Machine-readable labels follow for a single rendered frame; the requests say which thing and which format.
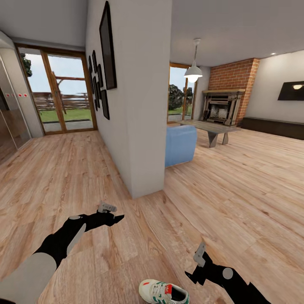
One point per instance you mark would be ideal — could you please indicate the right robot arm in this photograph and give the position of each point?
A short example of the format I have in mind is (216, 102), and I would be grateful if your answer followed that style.
(226, 277)

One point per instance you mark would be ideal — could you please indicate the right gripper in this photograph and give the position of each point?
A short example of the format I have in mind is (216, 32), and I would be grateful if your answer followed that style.
(200, 274)

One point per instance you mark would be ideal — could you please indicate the coffee table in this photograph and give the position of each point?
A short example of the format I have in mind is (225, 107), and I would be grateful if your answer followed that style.
(213, 130)

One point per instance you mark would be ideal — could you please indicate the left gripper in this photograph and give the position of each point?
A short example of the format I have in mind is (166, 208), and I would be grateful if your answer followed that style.
(106, 218)

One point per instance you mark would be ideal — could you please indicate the room light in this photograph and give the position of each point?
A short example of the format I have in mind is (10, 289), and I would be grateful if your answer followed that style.
(194, 70)

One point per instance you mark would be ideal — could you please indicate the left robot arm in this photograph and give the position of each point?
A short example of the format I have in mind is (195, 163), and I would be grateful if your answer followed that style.
(27, 282)

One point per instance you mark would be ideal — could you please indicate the sofa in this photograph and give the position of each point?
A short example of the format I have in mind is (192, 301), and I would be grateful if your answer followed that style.
(180, 144)

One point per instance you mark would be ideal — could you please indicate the gym shoe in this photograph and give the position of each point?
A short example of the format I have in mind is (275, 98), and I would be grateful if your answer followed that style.
(153, 291)

